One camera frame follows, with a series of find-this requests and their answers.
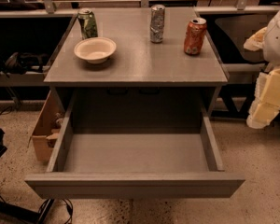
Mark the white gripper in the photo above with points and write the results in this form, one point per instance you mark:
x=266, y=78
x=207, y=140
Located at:
x=278, y=39

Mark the orange soda can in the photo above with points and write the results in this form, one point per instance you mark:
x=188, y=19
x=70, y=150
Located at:
x=194, y=36

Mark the grey open top drawer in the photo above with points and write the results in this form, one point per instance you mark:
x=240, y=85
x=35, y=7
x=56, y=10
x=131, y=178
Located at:
x=135, y=145

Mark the black headphones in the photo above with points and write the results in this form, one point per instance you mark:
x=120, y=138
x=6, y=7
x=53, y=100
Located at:
x=23, y=62

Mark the white bowl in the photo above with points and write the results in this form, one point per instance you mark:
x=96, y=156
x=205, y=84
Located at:
x=95, y=50

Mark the silver redbull can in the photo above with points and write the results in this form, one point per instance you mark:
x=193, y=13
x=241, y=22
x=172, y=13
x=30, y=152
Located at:
x=157, y=23

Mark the grey cabinet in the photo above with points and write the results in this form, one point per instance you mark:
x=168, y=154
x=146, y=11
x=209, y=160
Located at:
x=137, y=61

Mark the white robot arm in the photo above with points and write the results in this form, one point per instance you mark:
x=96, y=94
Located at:
x=271, y=45

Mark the green soda can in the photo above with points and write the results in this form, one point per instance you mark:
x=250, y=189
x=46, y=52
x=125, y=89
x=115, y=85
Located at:
x=87, y=23

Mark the cardboard box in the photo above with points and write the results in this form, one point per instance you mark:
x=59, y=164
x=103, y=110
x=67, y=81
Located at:
x=47, y=128

